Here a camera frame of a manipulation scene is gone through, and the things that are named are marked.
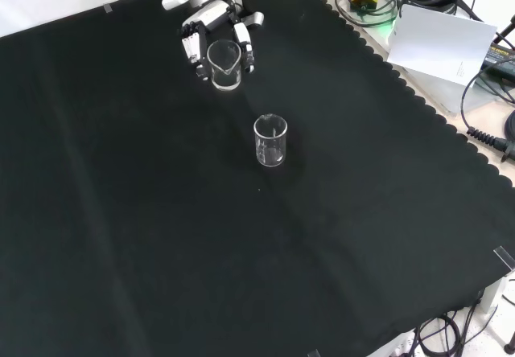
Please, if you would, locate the grey flat plate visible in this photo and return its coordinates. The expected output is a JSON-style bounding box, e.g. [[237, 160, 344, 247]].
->
[[396, 63, 509, 117]]

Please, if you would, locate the clear glass beaker with water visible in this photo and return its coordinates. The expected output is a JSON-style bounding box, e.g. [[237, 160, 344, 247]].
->
[[206, 39, 243, 92]]

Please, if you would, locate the grey bench frame bracket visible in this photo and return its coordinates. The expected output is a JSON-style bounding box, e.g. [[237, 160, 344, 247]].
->
[[480, 277, 511, 314]]

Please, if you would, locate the black floor cable bundle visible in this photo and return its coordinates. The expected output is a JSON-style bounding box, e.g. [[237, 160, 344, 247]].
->
[[413, 292, 484, 357]]

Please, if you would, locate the pale white board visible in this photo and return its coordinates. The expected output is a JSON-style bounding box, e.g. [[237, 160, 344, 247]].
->
[[386, 3, 499, 89]]

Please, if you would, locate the black tripod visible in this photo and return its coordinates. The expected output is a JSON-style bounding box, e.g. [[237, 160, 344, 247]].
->
[[493, 13, 515, 47]]

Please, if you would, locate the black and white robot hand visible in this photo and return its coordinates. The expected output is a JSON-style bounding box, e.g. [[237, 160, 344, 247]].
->
[[179, 0, 266, 82]]

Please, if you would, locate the black bench cloth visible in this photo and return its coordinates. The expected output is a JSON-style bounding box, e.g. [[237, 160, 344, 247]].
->
[[0, 0, 515, 357]]

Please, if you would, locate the clear graduated glass beaker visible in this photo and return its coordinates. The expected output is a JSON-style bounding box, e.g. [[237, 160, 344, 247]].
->
[[253, 113, 288, 168]]

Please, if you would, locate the black ribbed cable plug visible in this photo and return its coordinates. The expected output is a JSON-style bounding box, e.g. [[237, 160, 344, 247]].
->
[[466, 126, 515, 162]]

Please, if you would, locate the black power adapter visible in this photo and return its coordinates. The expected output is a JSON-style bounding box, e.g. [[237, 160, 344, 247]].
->
[[481, 38, 515, 77]]

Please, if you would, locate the black adapter cable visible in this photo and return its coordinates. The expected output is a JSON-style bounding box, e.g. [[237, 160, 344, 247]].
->
[[459, 58, 515, 133]]

